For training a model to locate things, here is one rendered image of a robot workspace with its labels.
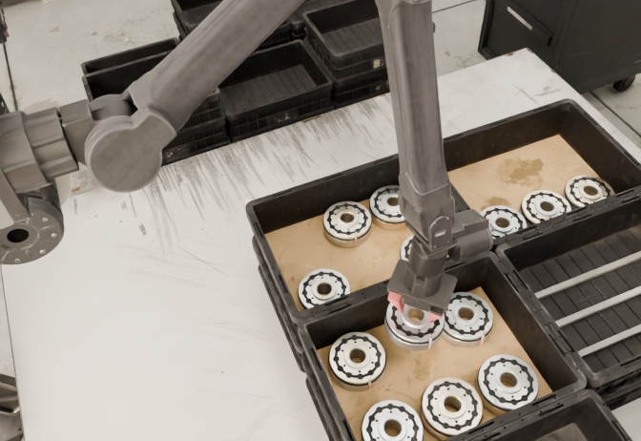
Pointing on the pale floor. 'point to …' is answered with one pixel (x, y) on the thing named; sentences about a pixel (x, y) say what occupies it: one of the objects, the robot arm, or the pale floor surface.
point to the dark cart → (568, 18)
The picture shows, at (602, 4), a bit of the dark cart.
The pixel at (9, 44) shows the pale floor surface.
